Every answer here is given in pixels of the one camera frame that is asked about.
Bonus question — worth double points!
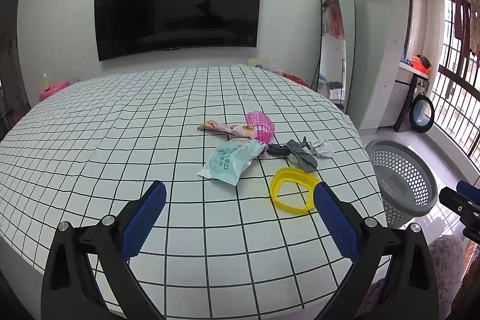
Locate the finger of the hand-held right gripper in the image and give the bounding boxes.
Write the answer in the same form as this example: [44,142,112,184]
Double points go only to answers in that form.
[456,181,480,199]
[439,186,480,243]

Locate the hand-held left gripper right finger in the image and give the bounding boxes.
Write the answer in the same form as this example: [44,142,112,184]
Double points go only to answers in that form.
[312,181,440,320]

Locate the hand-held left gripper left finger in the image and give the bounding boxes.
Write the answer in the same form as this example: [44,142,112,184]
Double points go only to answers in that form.
[40,181,167,320]

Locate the grey perforated laundry basket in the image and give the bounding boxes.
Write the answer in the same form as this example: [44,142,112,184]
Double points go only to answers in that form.
[364,139,439,229]

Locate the yellow plastic ring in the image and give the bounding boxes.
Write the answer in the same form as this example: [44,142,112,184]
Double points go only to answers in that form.
[270,167,322,212]

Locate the grey cloth bow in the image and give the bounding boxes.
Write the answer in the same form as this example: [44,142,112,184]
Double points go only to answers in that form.
[287,136,319,172]

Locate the white paper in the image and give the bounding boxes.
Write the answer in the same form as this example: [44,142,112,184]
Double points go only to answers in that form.
[309,139,334,158]

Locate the black bumpy fish-tail toy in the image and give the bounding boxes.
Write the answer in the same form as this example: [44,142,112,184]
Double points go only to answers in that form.
[265,142,297,158]

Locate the light blue wet wipes packet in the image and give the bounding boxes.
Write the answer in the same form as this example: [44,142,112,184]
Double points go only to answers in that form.
[197,137,268,186]

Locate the fluffy pink rug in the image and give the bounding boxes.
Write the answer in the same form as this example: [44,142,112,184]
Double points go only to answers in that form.
[360,235,466,320]

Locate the washing machine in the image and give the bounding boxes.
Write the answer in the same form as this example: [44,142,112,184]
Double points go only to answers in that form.
[394,74,436,134]

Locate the window security grille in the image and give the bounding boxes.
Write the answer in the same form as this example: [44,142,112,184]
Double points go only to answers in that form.
[427,0,480,171]

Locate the pink snack wrapper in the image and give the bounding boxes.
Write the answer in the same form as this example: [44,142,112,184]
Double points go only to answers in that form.
[197,120,259,139]

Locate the pink plastic shuttlecock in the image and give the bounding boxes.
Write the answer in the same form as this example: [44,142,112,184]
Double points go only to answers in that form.
[244,111,276,143]

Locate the orange items on counter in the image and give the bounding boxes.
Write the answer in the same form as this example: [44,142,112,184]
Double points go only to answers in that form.
[410,55,433,75]

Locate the white tall cabinet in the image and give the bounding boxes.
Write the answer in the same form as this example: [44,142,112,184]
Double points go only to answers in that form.
[358,3,409,131]

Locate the red cloth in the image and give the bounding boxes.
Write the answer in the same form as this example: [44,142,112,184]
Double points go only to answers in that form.
[272,70,310,88]

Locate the pink stool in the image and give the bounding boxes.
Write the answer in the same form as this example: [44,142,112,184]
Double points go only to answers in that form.
[38,80,71,103]

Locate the standing floor mirror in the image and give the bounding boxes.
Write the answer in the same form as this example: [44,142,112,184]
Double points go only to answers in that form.
[310,0,356,115]

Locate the hanging clothes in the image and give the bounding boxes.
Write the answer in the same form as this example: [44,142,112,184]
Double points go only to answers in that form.
[454,0,480,54]

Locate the black wall television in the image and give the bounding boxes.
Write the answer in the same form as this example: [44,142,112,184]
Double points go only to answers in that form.
[94,0,263,62]

